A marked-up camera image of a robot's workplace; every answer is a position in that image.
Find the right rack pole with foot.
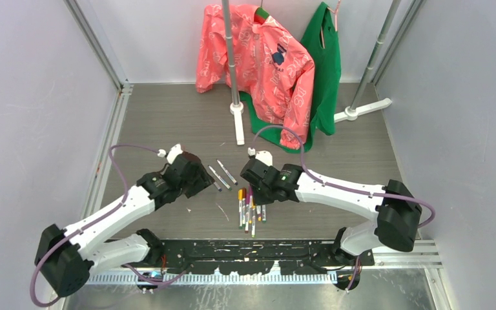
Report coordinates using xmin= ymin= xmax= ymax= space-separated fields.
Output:
xmin=334 ymin=0 xmax=401 ymax=123

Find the green garment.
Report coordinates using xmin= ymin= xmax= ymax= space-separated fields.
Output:
xmin=239 ymin=2 xmax=342 ymax=154

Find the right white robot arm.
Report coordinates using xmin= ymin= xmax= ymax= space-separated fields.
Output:
xmin=240 ymin=156 xmax=422 ymax=265

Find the rack pole with foot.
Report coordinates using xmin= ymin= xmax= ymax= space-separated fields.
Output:
xmin=334 ymin=0 xmax=401 ymax=123
xmin=221 ymin=0 xmax=245 ymax=146

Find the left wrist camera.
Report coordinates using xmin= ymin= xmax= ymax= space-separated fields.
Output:
xmin=157 ymin=143 xmax=184 ymax=165

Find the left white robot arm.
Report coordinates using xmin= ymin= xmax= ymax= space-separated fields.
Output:
xmin=32 ymin=152 xmax=214 ymax=298

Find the left rack pole with foot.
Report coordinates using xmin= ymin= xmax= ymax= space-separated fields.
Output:
xmin=221 ymin=0 xmax=245 ymax=146

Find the short yellow cap marker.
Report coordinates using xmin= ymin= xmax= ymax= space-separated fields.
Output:
xmin=251 ymin=205 xmax=257 ymax=238

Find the pink patterned jacket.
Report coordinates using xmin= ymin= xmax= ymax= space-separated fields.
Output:
xmin=196 ymin=5 xmax=315 ymax=150

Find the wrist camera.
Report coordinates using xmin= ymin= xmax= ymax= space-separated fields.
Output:
xmin=157 ymin=143 xmax=184 ymax=165
xmin=247 ymin=147 xmax=273 ymax=166

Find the lower magenta cap marker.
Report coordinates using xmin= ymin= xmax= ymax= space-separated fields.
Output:
xmin=244 ymin=195 xmax=252 ymax=234

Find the brown cap marker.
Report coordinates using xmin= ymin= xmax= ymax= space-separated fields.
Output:
xmin=242 ymin=188 xmax=246 ymax=223

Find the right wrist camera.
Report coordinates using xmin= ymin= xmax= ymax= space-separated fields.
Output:
xmin=247 ymin=147 xmax=273 ymax=166

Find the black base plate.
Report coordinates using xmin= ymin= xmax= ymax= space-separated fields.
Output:
xmin=121 ymin=238 xmax=375 ymax=277

